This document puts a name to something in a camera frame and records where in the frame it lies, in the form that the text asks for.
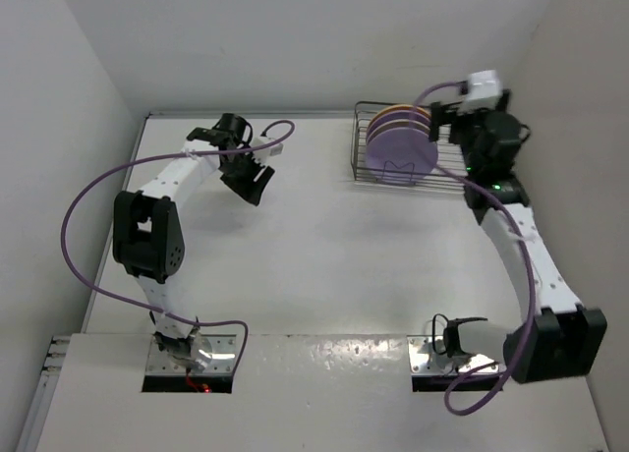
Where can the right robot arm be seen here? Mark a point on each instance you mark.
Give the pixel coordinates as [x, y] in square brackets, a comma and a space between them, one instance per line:
[559, 337]

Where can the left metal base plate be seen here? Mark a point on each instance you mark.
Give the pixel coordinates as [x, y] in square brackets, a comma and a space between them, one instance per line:
[221, 354]

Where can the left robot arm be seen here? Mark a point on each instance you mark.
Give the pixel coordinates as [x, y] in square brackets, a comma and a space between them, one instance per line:
[148, 239]

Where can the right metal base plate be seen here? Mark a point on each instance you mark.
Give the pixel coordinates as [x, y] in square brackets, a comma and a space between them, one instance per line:
[425, 360]

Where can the orange plate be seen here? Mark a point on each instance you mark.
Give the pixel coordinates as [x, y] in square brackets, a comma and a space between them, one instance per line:
[403, 111]

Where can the cream plate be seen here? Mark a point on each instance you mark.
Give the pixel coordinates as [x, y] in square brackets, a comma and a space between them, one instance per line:
[396, 125]

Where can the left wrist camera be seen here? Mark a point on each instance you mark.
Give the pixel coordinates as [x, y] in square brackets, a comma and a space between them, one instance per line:
[268, 148]

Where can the purple plate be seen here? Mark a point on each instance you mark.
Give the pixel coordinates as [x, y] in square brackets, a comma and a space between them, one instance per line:
[378, 123]
[401, 156]

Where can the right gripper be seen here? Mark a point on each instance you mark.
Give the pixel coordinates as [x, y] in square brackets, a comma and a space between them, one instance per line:
[445, 115]

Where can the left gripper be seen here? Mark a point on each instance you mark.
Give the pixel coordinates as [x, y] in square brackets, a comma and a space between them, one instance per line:
[250, 190]

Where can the metal base plate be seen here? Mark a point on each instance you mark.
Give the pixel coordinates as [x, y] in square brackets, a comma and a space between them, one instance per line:
[425, 360]
[221, 354]

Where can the wire dish rack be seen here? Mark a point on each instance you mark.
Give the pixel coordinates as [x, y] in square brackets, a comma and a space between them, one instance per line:
[449, 155]

